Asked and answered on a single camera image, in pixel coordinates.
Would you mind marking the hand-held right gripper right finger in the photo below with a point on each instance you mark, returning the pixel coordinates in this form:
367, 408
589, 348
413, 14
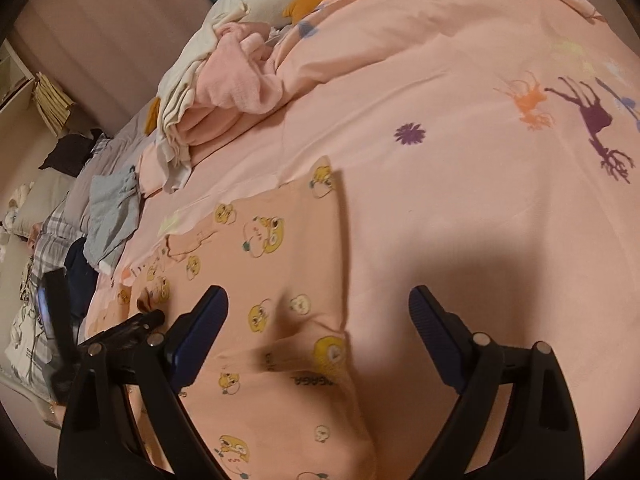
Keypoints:
430, 325

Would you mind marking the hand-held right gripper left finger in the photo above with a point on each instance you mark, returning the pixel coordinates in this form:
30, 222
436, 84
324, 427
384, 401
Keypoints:
202, 325

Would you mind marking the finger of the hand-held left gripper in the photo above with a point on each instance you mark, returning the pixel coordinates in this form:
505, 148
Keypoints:
142, 321

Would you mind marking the pink duck print garment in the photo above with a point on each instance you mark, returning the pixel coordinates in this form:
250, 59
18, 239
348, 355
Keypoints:
280, 360

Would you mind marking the navy garment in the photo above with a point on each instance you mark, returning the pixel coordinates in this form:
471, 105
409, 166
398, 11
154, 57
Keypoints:
82, 270

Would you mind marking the white printed cloth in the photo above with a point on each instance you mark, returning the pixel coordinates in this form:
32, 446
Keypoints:
22, 345

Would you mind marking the grey-blue garment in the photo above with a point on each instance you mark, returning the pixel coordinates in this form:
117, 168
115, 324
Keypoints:
112, 210

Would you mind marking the beige pillow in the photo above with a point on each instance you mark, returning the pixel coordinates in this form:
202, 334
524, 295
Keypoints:
45, 195

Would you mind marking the pink printed blanket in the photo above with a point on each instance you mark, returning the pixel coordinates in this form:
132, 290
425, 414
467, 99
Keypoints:
450, 185

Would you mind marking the dark brown cloth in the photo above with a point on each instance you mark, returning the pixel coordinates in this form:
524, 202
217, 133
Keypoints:
70, 152

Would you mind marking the grey sheet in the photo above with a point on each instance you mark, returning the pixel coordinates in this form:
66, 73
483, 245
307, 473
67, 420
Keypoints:
125, 135

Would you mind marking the mustard cloth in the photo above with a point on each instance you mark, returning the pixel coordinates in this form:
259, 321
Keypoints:
152, 112

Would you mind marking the white shelf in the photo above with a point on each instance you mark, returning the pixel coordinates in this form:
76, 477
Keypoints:
15, 85

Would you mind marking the pink fuzzy cloth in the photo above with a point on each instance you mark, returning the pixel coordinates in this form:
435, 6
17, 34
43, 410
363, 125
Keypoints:
235, 80

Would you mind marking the pink upholstered headboard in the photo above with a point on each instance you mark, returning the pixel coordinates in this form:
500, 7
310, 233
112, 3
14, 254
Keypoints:
115, 25

